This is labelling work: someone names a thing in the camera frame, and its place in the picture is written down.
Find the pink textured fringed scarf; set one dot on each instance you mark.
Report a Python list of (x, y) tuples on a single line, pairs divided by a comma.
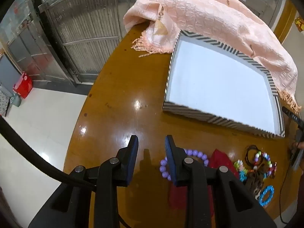
[(201, 9)]

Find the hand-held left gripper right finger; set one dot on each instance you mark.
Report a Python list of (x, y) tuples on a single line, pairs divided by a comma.
[(170, 161)]

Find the person's right hand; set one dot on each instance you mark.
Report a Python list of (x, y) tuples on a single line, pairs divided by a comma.
[(299, 144)]

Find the metal gate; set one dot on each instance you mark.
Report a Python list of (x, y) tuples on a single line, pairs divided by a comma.
[(83, 23)]

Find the black scrunchie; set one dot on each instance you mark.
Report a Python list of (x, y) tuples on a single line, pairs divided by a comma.
[(251, 148)]

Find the red satin bow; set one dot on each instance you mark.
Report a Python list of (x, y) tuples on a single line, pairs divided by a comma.
[(220, 160)]

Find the red bag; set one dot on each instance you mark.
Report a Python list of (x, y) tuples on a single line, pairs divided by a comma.
[(22, 86)]

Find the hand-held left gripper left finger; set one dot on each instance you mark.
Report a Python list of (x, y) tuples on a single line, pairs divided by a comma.
[(133, 161)]

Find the brown scrunchie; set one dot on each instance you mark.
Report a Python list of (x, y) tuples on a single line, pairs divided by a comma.
[(255, 182)]

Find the striped black white box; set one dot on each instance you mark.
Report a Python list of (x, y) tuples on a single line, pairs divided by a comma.
[(213, 76)]

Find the red gold wall decoration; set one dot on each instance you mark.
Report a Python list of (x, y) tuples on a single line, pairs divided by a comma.
[(300, 23)]

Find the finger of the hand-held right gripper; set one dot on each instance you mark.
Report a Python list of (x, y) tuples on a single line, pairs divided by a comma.
[(293, 117)]

